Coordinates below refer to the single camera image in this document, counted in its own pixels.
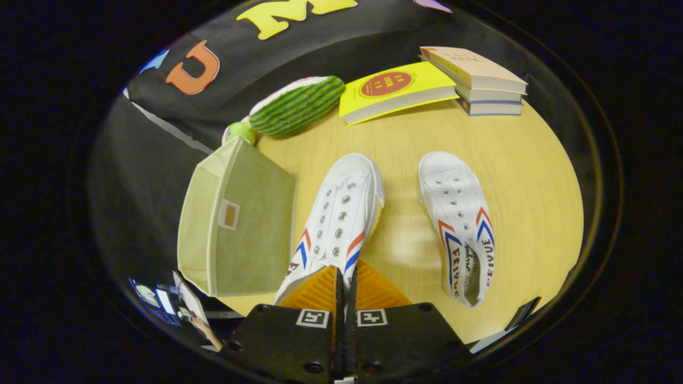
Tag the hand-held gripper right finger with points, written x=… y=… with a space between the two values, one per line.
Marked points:
x=405 y=341

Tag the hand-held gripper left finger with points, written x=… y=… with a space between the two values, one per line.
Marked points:
x=283 y=346

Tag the pale green fabric storage box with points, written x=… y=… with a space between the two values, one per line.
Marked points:
x=251 y=234

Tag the white canvas shoe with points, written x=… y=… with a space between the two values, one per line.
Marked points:
x=347 y=202
x=453 y=202

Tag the black flat object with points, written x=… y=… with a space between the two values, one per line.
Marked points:
x=525 y=312

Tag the green and pink plush toy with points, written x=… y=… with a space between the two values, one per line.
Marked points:
x=239 y=132

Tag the watermelon slice plush toy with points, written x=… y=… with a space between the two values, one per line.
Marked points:
x=299 y=104

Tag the blue cover book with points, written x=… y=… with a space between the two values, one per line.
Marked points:
x=493 y=108

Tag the yellow book with red circle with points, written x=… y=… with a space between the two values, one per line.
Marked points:
x=395 y=88

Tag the cream paperback book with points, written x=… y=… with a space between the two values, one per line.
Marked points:
x=491 y=96

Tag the beige cover book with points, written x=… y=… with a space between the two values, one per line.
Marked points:
x=475 y=66

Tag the black backdrop cloth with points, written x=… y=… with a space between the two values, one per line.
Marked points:
x=373 y=37

